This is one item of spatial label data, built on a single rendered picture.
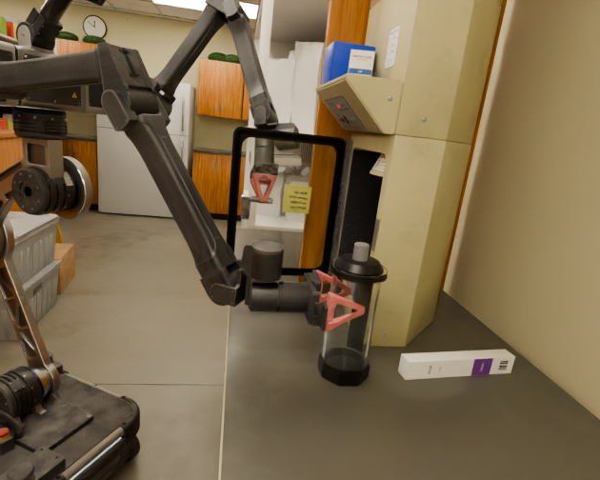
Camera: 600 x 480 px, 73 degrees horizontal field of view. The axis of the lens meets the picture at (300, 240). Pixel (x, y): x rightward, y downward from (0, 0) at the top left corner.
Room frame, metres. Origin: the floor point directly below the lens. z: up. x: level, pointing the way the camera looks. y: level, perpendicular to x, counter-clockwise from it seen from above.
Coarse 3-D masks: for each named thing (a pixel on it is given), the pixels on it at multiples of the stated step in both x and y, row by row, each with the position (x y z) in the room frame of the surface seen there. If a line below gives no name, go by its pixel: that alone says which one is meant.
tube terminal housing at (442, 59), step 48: (384, 0) 1.03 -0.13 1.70; (432, 0) 0.83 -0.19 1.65; (480, 0) 0.88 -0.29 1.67; (384, 48) 0.98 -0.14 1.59; (432, 48) 0.84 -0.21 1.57; (480, 48) 0.93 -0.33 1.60; (432, 96) 0.84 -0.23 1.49; (480, 96) 1.00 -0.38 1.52; (384, 144) 0.88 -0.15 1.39; (432, 144) 0.84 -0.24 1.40; (384, 192) 0.83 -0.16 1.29; (432, 192) 0.85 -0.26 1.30; (384, 240) 0.83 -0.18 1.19; (432, 240) 0.89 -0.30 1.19; (384, 288) 0.84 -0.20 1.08; (432, 288) 0.95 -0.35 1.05; (384, 336) 0.84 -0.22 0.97
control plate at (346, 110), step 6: (342, 96) 0.91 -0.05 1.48; (330, 102) 1.04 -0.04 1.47; (336, 102) 0.99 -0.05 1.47; (342, 102) 0.94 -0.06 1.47; (330, 108) 1.09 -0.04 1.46; (336, 108) 1.03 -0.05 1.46; (342, 108) 0.98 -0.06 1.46; (348, 108) 0.93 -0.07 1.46; (336, 114) 1.08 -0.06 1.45; (342, 114) 1.02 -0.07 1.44; (348, 114) 0.97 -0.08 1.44; (354, 114) 0.92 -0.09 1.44; (354, 120) 0.95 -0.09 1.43; (348, 126) 1.05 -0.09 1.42; (354, 126) 0.99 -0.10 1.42; (360, 126) 0.94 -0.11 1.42
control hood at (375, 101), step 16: (336, 80) 0.88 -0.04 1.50; (352, 80) 0.81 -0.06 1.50; (368, 80) 0.82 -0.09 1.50; (384, 80) 0.82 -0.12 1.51; (320, 96) 1.11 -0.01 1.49; (336, 96) 0.96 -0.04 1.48; (352, 96) 0.84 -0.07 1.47; (368, 96) 0.82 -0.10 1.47; (384, 96) 0.82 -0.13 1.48; (400, 96) 0.83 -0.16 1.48; (368, 112) 0.82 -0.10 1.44; (384, 112) 0.82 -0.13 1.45; (352, 128) 1.02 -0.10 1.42; (368, 128) 0.90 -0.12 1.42; (384, 128) 0.82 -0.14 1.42
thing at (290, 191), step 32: (256, 160) 1.06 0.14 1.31; (288, 160) 1.08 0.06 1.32; (320, 160) 1.11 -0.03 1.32; (256, 192) 1.06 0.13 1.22; (288, 192) 1.09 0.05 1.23; (320, 192) 1.11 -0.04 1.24; (256, 224) 1.07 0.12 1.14; (288, 224) 1.09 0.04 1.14; (320, 224) 1.12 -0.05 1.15; (288, 256) 1.09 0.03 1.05; (320, 256) 1.12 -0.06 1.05
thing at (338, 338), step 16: (384, 272) 0.70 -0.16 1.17; (336, 288) 0.69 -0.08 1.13; (352, 288) 0.67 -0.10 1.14; (368, 288) 0.67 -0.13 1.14; (368, 304) 0.68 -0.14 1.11; (352, 320) 0.67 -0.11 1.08; (368, 320) 0.68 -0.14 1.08; (336, 336) 0.68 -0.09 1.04; (352, 336) 0.67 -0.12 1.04; (368, 336) 0.68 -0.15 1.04; (336, 352) 0.68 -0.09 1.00; (352, 352) 0.67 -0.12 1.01; (368, 352) 0.69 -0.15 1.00; (336, 368) 0.68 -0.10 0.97; (352, 368) 0.67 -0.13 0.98
